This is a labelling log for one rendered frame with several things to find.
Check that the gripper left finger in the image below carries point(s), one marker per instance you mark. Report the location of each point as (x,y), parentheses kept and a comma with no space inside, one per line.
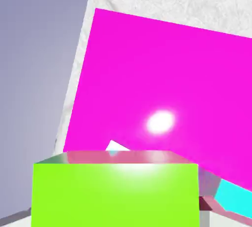
(18,220)

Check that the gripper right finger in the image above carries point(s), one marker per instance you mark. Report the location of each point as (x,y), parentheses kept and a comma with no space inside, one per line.
(216,216)

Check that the small green cube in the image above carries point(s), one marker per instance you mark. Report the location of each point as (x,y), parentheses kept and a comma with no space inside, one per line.
(115,195)

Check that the large cyan box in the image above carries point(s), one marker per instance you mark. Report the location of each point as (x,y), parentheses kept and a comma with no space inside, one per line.
(236,198)

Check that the large magenta box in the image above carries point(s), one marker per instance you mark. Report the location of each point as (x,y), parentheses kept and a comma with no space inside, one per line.
(161,73)

